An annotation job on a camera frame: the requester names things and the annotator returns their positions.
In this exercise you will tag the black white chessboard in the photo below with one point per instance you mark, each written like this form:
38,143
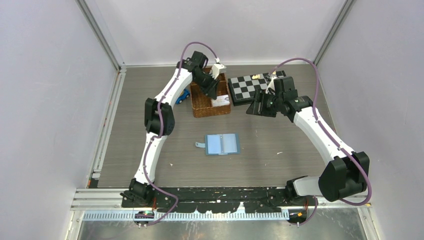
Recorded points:
243,88

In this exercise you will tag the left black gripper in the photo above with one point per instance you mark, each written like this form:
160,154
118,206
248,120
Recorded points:
211,90

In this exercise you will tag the cards in basket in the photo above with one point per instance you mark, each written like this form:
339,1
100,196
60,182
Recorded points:
220,101

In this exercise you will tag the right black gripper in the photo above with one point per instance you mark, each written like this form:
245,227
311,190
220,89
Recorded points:
253,109

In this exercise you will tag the blue yellow toy car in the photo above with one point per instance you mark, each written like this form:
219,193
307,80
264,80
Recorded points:
183,96

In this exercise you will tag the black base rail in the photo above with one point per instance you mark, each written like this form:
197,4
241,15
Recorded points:
217,200

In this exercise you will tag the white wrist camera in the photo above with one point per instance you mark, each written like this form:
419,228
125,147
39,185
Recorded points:
217,68
270,89

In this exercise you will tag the brown wicker basket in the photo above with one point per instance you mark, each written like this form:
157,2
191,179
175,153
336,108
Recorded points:
202,105

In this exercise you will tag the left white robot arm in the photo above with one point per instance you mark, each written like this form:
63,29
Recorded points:
159,122

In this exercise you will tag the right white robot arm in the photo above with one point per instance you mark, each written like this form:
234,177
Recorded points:
346,170

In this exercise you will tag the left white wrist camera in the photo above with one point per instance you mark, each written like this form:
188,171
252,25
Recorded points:
217,68

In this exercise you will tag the blue card holder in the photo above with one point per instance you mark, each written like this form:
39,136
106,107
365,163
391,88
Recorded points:
220,144

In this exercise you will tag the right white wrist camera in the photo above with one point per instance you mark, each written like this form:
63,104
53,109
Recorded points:
270,89

